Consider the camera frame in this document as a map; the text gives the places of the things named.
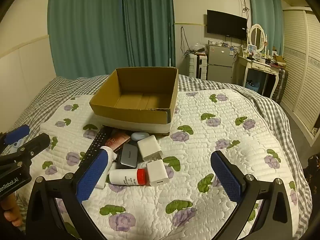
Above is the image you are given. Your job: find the white spray bottle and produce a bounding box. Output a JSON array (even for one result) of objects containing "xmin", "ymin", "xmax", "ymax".
[{"xmin": 95, "ymin": 146, "xmax": 117, "ymax": 189}]

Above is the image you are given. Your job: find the grey UGREEN power bank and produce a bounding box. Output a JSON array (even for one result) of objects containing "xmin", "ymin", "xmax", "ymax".
[{"xmin": 116, "ymin": 143, "xmax": 138, "ymax": 169}]

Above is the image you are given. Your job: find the person's left hand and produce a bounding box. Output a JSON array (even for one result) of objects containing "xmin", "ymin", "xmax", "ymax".
[{"xmin": 1, "ymin": 193, "xmax": 23, "ymax": 227}]

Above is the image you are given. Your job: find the black remote control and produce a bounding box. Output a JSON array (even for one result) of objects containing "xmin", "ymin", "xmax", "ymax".
[{"xmin": 79, "ymin": 126, "xmax": 112, "ymax": 171}]

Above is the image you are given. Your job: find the pink rectangular case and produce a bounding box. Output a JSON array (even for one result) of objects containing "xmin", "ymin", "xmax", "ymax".
[{"xmin": 105, "ymin": 129, "xmax": 131, "ymax": 152}]

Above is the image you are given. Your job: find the white floral quilt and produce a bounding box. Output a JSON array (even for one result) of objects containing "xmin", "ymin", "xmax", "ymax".
[{"xmin": 15, "ymin": 88, "xmax": 313, "ymax": 240}]

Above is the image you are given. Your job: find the white bottle red cap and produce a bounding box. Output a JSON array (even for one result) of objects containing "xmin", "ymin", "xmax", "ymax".
[{"xmin": 108, "ymin": 168, "xmax": 146, "ymax": 185}]

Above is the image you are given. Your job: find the brown cardboard box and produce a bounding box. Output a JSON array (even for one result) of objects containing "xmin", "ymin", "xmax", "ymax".
[{"xmin": 89, "ymin": 67, "xmax": 178, "ymax": 134}]

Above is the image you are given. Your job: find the large white charger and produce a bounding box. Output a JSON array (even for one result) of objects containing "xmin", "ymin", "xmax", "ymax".
[{"xmin": 137, "ymin": 135, "xmax": 163, "ymax": 161}]

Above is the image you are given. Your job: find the small white charger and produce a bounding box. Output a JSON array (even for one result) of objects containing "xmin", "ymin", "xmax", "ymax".
[{"xmin": 146, "ymin": 159, "xmax": 169, "ymax": 187}]

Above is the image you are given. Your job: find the green curtain left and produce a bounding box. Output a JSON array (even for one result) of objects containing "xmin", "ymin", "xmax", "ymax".
[{"xmin": 47, "ymin": 0, "xmax": 176, "ymax": 79}]

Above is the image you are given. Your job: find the green curtain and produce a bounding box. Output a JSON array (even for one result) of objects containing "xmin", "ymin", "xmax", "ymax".
[
  {"xmin": 250, "ymin": 0, "xmax": 284, "ymax": 55},
  {"xmin": 47, "ymin": 0, "xmax": 176, "ymax": 79}
]

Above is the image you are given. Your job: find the dark suitcase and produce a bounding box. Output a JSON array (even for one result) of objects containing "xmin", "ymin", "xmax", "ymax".
[{"xmin": 272, "ymin": 69, "xmax": 289, "ymax": 104}]

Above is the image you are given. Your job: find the blue waste basket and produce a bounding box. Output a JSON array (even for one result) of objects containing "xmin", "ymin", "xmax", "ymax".
[{"xmin": 245, "ymin": 80, "xmax": 260, "ymax": 92}]

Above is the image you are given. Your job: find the white mop pole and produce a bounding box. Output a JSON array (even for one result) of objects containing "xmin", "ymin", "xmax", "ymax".
[{"xmin": 168, "ymin": 23, "xmax": 172, "ymax": 67}]

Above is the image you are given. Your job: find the white dressing table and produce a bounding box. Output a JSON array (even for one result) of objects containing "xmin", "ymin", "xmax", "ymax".
[{"xmin": 232, "ymin": 56, "xmax": 280, "ymax": 98}]

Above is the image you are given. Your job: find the grey mini fridge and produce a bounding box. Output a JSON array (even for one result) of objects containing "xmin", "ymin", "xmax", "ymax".
[{"xmin": 207, "ymin": 46, "xmax": 235, "ymax": 83}]

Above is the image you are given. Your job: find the white suitcase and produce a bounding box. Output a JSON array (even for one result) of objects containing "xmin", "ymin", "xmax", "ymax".
[{"xmin": 187, "ymin": 53, "xmax": 208, "ymax": 80}]

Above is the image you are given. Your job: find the oval vanity mirror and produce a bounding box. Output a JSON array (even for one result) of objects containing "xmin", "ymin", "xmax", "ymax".
[{"xmin": 248, "ymin": 24, "xmax": 267, "ymax": 52}]

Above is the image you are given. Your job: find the white louvered wardrobe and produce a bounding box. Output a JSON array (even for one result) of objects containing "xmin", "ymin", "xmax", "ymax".
[{"xmin": 281, "ymin": 7, "xmax": 319, "ymax": 146}]

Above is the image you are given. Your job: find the green curtain right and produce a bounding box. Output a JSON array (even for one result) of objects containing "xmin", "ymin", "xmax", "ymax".
[{"xmin": 250, "ymin": 0, "xmax": 284, "ymax": 55}]

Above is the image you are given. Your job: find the black wall television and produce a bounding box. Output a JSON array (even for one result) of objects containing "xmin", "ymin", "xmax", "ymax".
[{"xmin": 207, "ymin": 10, "xmax": 247, "ymax": 41}]

